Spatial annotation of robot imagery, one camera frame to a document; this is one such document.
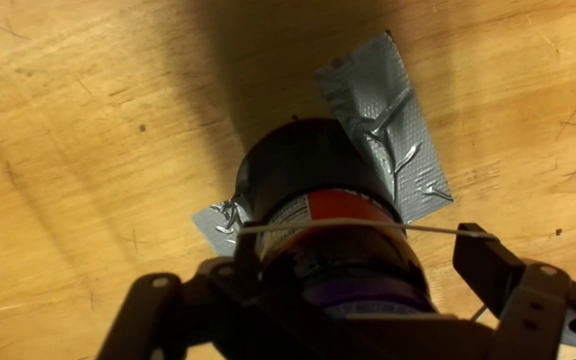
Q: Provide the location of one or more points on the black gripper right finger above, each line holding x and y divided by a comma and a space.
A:
534, 300

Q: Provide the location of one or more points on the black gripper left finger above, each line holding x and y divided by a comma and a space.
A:
149, 312

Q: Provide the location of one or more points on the thin pale elastic band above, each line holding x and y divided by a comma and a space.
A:
341, 222

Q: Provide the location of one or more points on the dark bottle with purple cap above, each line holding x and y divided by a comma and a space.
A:
329, 221

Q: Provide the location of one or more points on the grey duct tape piece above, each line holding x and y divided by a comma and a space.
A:
384, 127
225, 222

